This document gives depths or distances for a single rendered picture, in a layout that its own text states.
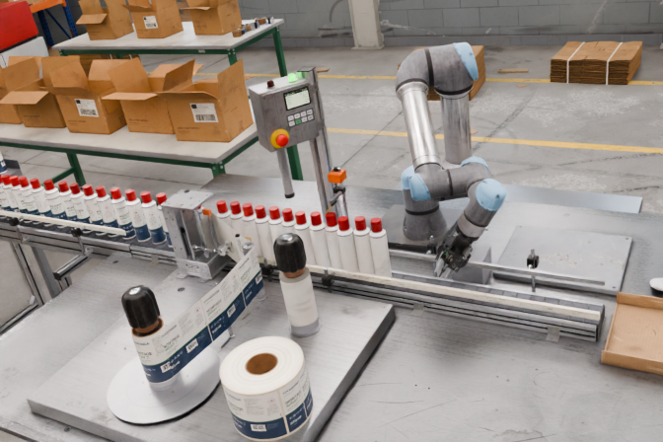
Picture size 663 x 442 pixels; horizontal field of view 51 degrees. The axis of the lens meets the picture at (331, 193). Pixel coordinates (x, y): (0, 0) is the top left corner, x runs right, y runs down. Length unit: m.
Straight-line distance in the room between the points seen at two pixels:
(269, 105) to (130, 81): 2.27
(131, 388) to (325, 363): 0.52
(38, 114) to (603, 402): 3.79
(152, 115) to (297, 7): 4.62
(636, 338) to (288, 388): 0.91
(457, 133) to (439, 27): 5.51
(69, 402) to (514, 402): 1.15
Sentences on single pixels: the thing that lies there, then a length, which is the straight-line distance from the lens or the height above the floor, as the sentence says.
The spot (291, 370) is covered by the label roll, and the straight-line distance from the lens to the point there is 1.64.
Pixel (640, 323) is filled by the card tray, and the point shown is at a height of 0.83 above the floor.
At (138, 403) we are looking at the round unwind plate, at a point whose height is 0.89.
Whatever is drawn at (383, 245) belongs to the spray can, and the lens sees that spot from 2.06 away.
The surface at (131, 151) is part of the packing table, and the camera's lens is 3.92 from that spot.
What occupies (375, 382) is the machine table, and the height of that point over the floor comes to 0.83.
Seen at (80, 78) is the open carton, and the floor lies 1.05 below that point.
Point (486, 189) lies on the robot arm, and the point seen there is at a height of 1.25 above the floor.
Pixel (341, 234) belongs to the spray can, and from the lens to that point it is 2.07.
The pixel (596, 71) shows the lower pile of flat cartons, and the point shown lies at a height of 0.11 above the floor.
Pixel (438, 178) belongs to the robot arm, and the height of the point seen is 1.25.
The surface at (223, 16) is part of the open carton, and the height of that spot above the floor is 0.93.
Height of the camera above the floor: 2.07
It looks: 26 degrees down
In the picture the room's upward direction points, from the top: 10 degrees counter-clockwise
